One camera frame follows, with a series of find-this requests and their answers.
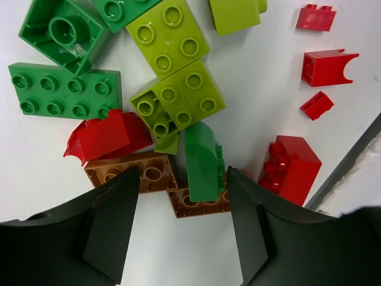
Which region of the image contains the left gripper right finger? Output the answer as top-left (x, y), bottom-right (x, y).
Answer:
top-left (227, 167), bottom-right (380, 285)

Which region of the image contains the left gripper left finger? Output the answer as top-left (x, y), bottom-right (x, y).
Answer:
top-left (1, 167), bottom-right (140, 285)

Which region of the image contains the red 2x4 lego brick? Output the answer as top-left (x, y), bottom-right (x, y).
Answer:
top-left (258, 135), bottom-right (321, 206)

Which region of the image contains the green curved lego piece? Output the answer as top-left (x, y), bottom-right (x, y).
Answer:
top-left (185, 122), bottom-right (225, 202)

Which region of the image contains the red roof lego piece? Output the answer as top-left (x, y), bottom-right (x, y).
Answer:
top-left (63, 108), bottom-right (153, 164)

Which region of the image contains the red arch lego piece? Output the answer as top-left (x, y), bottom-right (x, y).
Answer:
top-left (301, 49), bottom-right (359, 87)

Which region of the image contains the dark green square lego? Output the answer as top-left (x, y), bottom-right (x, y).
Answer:
top-left (19, 0), bottom-right (112, 76)

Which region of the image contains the green sloped lego brick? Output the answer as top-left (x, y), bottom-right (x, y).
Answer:
top-left (90, 0), bottom-right (161, 33)

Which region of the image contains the upper brown lego brick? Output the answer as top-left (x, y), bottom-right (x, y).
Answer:
top-left (84, 151), bottom-right (179, 194)

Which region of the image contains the brown lego brick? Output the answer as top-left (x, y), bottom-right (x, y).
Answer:
top-left (167, 172), bottom-right (231, 219)
top-left (84, 151), bottom-right (179, 194)

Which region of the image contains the lower brown lego brick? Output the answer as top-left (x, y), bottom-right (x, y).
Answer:
top-left (167, 172), bottom-right (231, 219)

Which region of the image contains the small lime curved piece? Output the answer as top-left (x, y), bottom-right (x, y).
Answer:
top-left (154, 133), bottom-right (180, 155)

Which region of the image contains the tiny red lego piece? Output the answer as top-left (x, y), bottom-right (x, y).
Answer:
top-left (300, 91), bottom-right (334, 120)

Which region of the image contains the green 2x4 lego plate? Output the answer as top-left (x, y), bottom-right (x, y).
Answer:
top-left (8, 63), bottom-right (123, 120)

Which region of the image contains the lime 2x2 lego brick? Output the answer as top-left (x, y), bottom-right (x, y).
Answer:
top-left (126, 0), bottom-right (210, 80)

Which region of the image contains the small red lego brick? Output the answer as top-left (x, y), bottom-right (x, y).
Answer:
top-left (295, 4), bottom-right (336, 32)

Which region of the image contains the lime lego with stud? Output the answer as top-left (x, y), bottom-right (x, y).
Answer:
top-left (208, 0), bottom-right (267, 36)

